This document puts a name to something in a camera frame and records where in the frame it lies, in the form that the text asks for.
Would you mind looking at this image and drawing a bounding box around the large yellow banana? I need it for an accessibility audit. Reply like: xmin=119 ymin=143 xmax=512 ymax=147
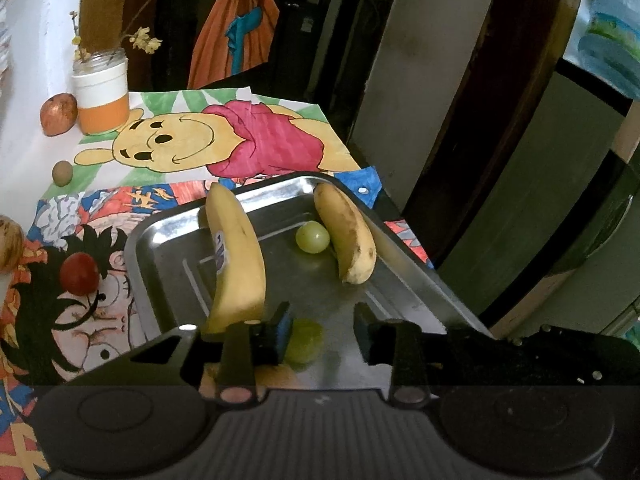
xmin=203 ymin=183 xmax=266 ymax=334

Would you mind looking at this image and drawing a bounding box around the green grape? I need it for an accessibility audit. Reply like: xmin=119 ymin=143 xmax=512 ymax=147
xmin=295 ymin=220 xmax=331 ymax=255
xmin=285 ymin=318 xmax=324 ymax=365

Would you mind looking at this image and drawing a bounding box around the small spotted banana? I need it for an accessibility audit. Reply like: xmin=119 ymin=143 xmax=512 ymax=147
xmin=314 ymin=183 xmax=378 ymax=285

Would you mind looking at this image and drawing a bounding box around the red cherry tomato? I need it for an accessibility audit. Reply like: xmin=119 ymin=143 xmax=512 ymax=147
xmin=60 ymin=252 xmax=100 ymax=296

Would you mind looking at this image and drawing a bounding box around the small brown longan fruit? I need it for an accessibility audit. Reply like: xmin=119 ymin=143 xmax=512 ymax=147
xmin=52 ymin=160 xmax=74 ymax=188

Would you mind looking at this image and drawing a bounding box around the metal baking tray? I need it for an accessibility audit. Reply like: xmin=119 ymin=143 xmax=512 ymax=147
xmin=124 ymin=174 xmax=486 ymax=389

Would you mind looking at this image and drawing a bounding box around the anime character drawing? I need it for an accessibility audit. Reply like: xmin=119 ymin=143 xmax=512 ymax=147
xmin=0 ymin=179 xmax=434 ymax=480

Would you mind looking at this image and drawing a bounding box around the red apple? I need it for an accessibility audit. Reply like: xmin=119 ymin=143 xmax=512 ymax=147
xmin=40 ymin=93 xmax=78 ymax=136

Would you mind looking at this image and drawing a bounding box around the white and orange jar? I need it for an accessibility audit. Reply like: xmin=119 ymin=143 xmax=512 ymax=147
xmin=72 ymin=48 xmax=129 ymax=136

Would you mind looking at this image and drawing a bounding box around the woman in orange dress painting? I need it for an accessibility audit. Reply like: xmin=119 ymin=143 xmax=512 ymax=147
xmin=188 ymin=0 xmax=280 ymax=89

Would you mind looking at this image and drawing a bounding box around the dried flower twig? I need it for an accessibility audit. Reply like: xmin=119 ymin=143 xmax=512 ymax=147
xmin=70 ymin=0 xmax=162 ymax=61

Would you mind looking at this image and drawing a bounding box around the blue water bottle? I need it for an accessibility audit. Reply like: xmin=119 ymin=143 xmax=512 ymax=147
xmin=563 ymin=0 xmax=639 ymax=100

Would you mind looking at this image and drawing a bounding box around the brown wooden door frame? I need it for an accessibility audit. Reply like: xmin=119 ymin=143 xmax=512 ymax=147
xmin=79 ymin=0 xmax=125 ymax=53

